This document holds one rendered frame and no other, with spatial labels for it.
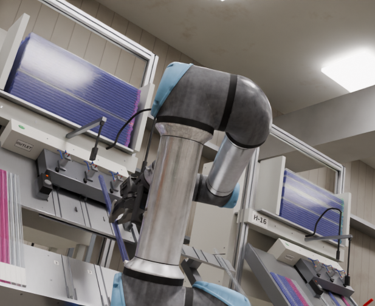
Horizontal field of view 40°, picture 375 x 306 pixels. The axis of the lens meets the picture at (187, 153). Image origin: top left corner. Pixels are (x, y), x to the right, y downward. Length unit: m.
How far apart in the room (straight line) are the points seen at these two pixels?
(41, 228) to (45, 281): 0.66
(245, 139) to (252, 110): 0.08
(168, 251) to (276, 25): 5.06
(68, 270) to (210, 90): 0.76
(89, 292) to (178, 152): 0.66
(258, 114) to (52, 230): 1.28
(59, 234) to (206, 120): 1.25
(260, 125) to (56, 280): 0.74
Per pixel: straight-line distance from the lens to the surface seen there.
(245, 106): 0.98
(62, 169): 1.81
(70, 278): 1.50
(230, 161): 1.15
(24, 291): 1.35
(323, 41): 6.08
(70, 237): 2.13
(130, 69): 6.03
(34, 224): 2.07
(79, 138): 2.02
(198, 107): 0.96
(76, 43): 5.78
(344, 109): 5.90
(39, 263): 1.48
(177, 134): 0.96
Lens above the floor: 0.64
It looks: 22 degrees up
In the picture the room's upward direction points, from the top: 11 degrees clockwise
